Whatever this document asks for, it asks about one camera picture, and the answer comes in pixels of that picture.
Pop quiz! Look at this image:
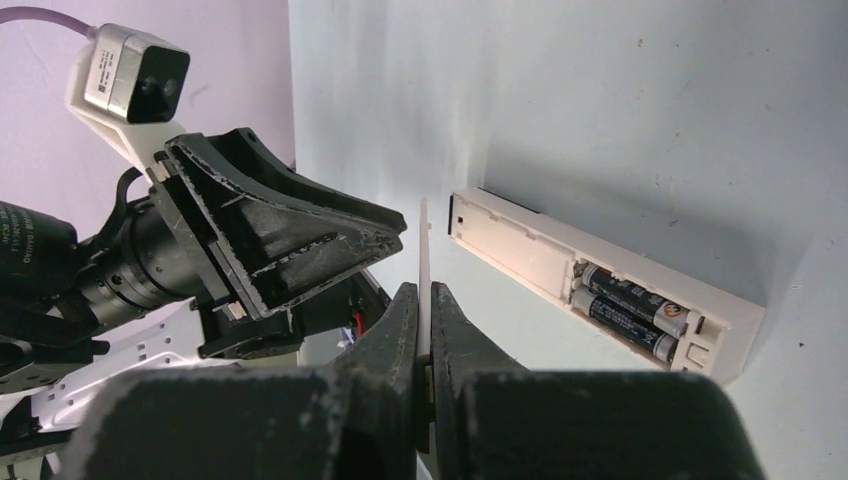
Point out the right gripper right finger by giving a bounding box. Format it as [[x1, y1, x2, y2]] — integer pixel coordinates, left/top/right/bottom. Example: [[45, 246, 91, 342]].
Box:
[[431, 282, 764, 479]]

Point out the white battery cover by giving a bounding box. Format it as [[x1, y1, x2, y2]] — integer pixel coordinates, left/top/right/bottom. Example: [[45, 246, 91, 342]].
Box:
[[416, 198, 432, 357]]

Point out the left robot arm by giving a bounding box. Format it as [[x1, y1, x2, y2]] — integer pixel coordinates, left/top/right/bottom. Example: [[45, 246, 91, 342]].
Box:
[[1, 128, 406, 478]]

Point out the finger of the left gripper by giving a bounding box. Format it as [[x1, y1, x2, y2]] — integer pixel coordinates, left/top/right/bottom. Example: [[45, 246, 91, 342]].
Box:
[[165, 133, 404, 315], [207, 128, 406, 232]]

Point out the white remote control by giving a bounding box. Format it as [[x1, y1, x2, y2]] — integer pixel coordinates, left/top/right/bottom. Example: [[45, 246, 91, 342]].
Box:
[[448, 188, 765, 384]]

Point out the black battery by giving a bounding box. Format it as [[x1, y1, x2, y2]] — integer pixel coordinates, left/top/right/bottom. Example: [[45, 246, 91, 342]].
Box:
[[581, 265, 690, 339], [571, 287, 678, 363]]

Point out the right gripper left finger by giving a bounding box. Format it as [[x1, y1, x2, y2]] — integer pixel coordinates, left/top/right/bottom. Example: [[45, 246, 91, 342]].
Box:
[[62, 283, 419, 479]]

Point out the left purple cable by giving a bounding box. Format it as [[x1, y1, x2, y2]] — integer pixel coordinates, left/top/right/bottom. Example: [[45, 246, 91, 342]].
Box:
[[0, 5, 99, 40]]

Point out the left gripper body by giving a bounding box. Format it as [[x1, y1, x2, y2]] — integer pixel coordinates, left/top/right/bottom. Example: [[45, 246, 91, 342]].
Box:
[[147, 150, 303, 359]]

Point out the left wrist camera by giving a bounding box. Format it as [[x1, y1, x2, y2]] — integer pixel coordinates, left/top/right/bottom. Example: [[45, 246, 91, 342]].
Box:
[[65, 23, 191, 173]]

